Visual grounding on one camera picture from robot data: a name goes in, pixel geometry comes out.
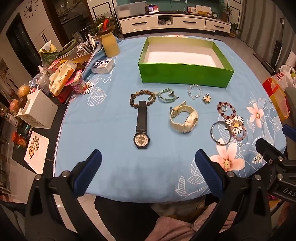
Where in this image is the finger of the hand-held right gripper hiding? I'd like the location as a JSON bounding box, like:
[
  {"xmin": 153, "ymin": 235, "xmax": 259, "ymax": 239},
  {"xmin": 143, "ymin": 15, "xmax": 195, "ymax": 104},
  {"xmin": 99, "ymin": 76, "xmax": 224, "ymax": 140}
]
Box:
[
  {"xmin": 255, "ymin": 138, "xmax": 290, "ymax": 168},
  {"xmin": 282, "ymin": 124, "xmax": 296, "ymax": 141}
]

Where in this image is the clear storage box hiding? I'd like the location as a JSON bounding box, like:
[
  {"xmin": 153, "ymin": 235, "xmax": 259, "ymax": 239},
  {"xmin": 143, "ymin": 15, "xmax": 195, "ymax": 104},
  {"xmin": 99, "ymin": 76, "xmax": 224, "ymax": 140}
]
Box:
[{"xmin": 113, "ymin": 4, "xmax": 146, "ymax": 19}]

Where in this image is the cardboard tray with pens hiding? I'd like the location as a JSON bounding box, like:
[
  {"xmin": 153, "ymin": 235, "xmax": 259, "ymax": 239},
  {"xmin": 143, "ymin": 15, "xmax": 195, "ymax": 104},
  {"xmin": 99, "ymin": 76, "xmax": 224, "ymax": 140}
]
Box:
[{"xmin": 58, "ymin": 35, "xmax": 102, "ymax": 68}]

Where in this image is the white plastic bag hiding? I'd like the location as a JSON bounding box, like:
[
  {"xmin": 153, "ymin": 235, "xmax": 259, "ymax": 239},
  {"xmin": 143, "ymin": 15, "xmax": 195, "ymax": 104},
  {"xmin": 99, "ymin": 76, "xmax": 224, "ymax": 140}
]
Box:
[{"xmin": 274, "ymin": 65, "xmax": 296, "ymax": 88}]

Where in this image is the deer wall clock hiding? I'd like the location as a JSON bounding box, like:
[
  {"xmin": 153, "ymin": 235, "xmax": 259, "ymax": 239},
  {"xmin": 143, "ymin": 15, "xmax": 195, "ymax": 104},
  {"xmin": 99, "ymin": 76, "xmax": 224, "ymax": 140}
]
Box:
[{"xmin": 23, "ymin": 0, "xmax": 40, "ymax": 16}]

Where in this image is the purple mixed bead bracelet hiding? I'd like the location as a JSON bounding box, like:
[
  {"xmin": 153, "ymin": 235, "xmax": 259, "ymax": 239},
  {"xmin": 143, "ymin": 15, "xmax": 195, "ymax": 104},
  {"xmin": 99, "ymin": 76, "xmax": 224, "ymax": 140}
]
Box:
[{"xmin": 217, "ymin": 101, "xmax": 237, "ymax": 119}]

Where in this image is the orange fruit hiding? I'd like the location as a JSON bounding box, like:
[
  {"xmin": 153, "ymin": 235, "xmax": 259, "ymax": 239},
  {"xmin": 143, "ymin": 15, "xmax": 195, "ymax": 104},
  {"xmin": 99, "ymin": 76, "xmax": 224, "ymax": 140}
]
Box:
[
  {"xmin": 17, "ymin": 85, "xmax": 31, "ymax": 98},
  {"xmin": 9, "ymin": 99, "xmax": 20, "ymax": 115}
]

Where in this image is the small potted plant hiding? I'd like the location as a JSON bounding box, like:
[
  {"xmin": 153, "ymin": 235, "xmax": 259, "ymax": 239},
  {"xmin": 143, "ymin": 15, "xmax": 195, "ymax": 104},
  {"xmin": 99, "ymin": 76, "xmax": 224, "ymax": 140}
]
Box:
[{"xmin": 229, "ymin": 22, "xmax": 242, "ymax": 38}]

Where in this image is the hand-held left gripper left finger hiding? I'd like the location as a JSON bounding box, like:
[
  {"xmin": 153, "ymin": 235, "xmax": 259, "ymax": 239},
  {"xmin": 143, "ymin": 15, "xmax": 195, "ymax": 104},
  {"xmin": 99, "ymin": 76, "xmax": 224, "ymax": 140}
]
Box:
[{"xmin": 24, "ymin": 149, "xmax": 109, "ymax": 241}]

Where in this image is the black wrist watch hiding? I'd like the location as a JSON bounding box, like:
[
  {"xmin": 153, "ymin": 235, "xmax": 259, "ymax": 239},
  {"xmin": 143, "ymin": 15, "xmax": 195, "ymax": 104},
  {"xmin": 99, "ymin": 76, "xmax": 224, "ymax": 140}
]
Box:
[{"xmin": 133, "ymin": 100, "xmax": 151, "ymax": 150}]

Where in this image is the clear bead bracelet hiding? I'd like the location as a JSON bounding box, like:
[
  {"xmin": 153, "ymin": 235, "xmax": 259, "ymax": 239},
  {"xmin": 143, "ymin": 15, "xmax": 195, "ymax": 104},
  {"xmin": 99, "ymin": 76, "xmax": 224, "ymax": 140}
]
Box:
[{"xmin": 187, "ymin": 84, "xmax": 203, "ymax": 100}]

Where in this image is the yellow bottle with red strap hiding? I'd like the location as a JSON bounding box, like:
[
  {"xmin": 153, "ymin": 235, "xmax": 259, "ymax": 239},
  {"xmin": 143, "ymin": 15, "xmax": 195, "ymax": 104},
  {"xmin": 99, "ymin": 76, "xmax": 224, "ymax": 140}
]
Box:
[{"xmin": 98, "ymin": 19, "xmax": 120, "ymax": 58}]

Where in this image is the yellow flat box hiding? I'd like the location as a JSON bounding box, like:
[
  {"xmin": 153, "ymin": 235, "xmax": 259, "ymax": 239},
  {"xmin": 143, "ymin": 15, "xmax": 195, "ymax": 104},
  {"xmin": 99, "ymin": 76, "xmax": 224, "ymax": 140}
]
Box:
[{"xmin": 195, "ymin": 5, "xmax": 212, "ymax": 14}]

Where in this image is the pink yogurt cup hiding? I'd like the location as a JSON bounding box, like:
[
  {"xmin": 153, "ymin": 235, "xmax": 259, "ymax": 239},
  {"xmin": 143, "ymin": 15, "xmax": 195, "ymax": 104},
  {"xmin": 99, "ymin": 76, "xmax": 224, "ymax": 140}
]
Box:
[{"xmin": 72, "ymin": 70, "xmax": 88, "ymax": 93}]

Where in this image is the orange yellow shopping bag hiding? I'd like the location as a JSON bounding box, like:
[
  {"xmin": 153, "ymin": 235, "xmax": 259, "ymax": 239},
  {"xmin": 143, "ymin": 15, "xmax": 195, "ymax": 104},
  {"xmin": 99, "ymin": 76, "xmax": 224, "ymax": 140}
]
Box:
[{"xmin": 262, "ymin": 77, "xmax": 291, "ymax": 120}]

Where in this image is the paper sheet with drawing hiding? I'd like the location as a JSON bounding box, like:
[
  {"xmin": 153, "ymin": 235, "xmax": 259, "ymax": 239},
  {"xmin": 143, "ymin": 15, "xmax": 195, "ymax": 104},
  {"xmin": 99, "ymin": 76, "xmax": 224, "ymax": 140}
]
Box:
[{"xmin": 23, "ymin": 131, "xmax": 50, "ymax": 175}]

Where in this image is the blue floral cloth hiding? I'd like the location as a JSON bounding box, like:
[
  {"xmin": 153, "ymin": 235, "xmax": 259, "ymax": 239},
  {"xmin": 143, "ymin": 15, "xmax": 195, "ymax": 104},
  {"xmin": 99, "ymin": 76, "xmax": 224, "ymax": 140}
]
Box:
[{"xmin": 53, "ymin": 37, "xmax": 287, "ymax": 202}]

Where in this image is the silver bangle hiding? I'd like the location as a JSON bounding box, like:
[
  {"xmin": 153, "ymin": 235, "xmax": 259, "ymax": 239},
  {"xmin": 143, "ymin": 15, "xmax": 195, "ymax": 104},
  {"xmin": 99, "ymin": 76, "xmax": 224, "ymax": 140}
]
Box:
[{"xmin": 210, "ymin": 120, "xmax": 232, "ymax": 146}]

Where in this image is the tissue pack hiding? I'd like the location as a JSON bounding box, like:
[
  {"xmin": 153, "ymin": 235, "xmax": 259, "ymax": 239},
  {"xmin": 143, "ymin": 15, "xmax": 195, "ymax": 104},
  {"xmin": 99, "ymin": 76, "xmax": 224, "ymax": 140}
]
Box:
[{"xmin": 90, "ymin": 59, "xmax": 115, "ymax": 74}]

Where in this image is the tall potted plant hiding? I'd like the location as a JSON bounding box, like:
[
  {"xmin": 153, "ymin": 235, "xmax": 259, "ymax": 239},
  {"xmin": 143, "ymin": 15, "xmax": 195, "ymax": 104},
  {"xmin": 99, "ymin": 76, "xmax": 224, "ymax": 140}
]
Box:
[{"xmin": 221, "ymin": 4, "xmax": 233, "ymax": 22}]

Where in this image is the green cardboard box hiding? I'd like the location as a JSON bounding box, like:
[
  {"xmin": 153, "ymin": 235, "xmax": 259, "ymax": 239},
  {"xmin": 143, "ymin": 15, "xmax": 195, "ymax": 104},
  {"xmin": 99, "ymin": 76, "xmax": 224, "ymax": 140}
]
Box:
[{"xmin": 138, "ymin": 37, "xmax": 235, "ymax": 89}]

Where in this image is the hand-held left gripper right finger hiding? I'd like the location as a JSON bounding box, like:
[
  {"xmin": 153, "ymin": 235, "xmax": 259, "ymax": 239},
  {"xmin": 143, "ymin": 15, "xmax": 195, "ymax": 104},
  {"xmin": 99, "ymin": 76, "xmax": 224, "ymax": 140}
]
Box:
[{"xmin": 192, "ymin": 149, "xmax": 272, "ymax": 241}]

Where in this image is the green snack bag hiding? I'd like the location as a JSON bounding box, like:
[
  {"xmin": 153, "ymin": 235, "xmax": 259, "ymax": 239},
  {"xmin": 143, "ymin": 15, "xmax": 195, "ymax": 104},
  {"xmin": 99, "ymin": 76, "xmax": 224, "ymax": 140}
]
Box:
[{"xmin": 38, "ymin": 40, "xmax": 59, "ymax": 65}]

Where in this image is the yellow snack bag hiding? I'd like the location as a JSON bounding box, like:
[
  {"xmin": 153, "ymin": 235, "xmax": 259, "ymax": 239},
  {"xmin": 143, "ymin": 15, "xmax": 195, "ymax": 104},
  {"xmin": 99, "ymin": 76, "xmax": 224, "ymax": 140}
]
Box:
[{"xmin": 49, "ymin": 60, "xmax": 78, "ymax": 97}]

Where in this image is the white tv cabinet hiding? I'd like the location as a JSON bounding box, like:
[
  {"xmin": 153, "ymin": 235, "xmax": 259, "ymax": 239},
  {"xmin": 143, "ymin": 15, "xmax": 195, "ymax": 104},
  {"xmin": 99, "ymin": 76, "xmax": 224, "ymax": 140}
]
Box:
[{"xmin": 119, "ymin": 11, "xmax": 232, "ymax": 39}]

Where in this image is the pink fleece garment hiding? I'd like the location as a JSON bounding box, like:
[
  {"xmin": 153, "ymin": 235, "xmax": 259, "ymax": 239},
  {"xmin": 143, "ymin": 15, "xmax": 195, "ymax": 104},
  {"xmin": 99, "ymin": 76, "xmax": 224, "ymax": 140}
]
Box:
[{"xmin": 145, "ymin": 203, "xmax": 239, "ymax": 241}]

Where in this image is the pink bead bracelet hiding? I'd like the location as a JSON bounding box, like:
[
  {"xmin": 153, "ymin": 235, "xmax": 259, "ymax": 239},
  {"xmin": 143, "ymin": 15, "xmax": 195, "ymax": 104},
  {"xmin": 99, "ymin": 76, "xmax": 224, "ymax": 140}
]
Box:
[{"xmin": 224, "ymin": 115, "xmax": 248, "ymax": 141}]

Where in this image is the white carton box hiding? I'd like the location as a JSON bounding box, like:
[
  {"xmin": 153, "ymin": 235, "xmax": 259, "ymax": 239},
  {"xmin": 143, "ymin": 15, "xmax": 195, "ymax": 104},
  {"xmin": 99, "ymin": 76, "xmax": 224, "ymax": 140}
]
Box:
[{"xmin": 17, "ymin": 89, "xmax": 59, "ymax": 129}]

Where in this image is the cream chunky wrist watch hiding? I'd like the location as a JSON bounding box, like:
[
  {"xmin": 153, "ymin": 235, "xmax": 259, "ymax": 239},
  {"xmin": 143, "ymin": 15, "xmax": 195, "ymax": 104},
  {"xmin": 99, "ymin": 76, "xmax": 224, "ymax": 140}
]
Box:
[{"xmin": 169, "ymin": 100, "xmax": 199, "ymax": 134}]

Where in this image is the green jade bracelet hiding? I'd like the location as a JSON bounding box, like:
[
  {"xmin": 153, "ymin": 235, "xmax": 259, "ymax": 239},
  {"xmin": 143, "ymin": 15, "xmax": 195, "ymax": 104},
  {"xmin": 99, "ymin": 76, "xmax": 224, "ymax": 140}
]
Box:
[{"xmin": 155, "ymin": 88, "xmax": 180, "ymax": 104}]

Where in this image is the brown bead bracelet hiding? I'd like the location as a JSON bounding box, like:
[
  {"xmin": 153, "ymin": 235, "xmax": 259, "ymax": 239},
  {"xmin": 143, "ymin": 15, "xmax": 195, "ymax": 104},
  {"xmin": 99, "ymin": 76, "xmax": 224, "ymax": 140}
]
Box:
[{"xmin": 129, "ymin": 89, "xmax": 157, "ymax": 109}]

